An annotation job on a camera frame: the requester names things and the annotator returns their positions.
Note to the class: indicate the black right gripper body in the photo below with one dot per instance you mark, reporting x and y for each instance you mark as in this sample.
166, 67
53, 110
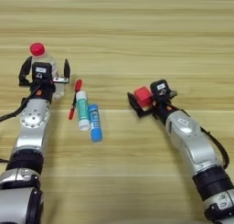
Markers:
160, 110

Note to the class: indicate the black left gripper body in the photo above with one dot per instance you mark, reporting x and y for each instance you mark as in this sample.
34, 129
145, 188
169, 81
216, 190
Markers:
44, 89

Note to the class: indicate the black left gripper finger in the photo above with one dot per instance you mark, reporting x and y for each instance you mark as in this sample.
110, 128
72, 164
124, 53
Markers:
25, 72
67, 69

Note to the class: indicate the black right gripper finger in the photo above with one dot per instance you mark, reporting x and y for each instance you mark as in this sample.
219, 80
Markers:
135, 105

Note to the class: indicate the red cube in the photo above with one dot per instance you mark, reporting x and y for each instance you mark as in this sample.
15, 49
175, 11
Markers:
143, 96

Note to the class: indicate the clear bottle with red cap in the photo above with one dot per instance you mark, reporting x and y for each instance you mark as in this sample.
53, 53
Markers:
45, 57

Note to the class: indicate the blue glue stick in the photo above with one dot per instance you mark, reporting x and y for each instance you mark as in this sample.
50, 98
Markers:
95, 124

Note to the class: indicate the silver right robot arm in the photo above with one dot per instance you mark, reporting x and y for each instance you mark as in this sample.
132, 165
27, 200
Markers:
195, 148

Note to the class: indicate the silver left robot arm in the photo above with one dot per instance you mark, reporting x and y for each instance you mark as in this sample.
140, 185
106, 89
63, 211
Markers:
29, 148

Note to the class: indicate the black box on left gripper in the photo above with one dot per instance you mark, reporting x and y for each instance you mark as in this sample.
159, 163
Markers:
42, 71

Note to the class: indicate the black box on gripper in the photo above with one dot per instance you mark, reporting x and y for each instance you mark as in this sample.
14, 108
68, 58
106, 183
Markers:
42, 71
160, 89

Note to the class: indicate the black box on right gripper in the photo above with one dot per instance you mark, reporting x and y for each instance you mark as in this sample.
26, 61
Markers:
160, 89

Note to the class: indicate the red pen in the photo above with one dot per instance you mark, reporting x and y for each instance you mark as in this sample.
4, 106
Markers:
75, 96

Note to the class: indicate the green and white glue stick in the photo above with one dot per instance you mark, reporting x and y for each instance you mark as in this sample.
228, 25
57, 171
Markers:
82, 112

